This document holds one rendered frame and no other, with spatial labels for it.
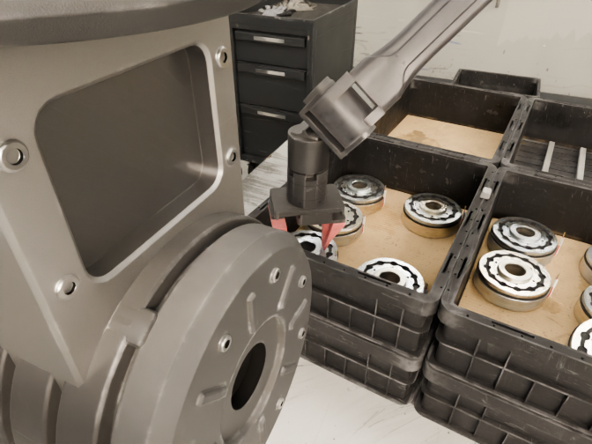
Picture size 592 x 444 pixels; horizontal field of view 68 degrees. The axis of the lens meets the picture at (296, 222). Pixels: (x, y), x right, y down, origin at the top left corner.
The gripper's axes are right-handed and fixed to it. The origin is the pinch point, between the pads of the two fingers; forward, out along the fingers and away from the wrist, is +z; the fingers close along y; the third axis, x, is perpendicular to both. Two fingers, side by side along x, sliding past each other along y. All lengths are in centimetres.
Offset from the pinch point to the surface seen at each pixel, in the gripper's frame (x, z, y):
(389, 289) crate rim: 17.1, -6.3, -7.3
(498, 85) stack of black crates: -155, 34, -132
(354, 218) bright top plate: -7.4, 1.2, -10.4
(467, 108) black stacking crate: -48, -1, -52
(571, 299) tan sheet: 14.3, 3.1, -38.1
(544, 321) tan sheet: 17.6, 3.2, -31.6
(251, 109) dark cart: -166, 46, -3
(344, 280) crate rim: 13.4, -4.8, -2.8
